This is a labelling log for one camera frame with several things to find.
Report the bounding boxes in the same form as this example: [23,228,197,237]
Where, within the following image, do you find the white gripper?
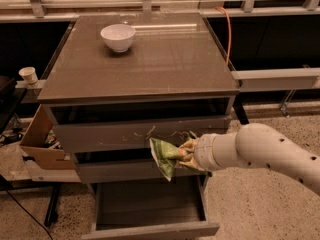
[178,134,220,171]

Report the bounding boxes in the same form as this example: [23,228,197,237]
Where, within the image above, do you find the green jalapeno chip bag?
[148,136,213,182]

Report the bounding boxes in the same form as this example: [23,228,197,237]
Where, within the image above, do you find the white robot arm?
[178,123,320,195]

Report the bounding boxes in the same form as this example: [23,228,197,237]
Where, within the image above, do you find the grey middle drawer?
[73,153,219,184]

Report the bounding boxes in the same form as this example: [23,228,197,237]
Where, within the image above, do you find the grey open bottom drawer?
[82,176,219,240]

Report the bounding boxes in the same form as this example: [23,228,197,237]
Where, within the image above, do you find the grey drawer cabinet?
[37,12,241,240]

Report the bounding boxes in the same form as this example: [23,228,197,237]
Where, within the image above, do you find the grey top drawer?
[53,116,231,153]

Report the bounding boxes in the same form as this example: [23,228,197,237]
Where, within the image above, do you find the white ceramic bowl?
[100,24,136,53]

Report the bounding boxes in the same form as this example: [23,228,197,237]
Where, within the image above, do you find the cardboard box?
[20,106,75,170]

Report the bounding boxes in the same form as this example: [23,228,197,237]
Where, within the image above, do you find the black stand leg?
[44,183,61,227]

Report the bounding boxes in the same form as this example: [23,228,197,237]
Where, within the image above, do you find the white paper cup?
[19,67,38,85]

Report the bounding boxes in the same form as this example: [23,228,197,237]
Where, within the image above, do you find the grey metal rail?
[232,68,320,92]

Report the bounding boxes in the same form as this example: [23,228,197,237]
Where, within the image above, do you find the orange cable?
[215,5,233,66]

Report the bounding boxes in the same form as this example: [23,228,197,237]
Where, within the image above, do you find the black floor cable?
[0,183,54,240]

